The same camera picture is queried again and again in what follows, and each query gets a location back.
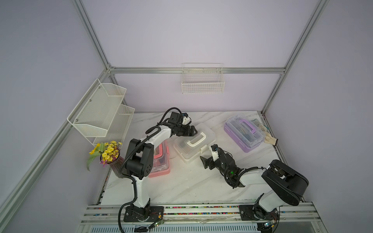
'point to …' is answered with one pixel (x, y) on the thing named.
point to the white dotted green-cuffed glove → (262, 127)
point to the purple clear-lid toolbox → (247, 135)
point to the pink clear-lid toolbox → (161, 166)
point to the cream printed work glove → (268, 138)
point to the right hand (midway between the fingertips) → (207, 154)
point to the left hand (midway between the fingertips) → (192, 133)
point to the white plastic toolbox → (188, 147)
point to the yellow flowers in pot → (109, 154)
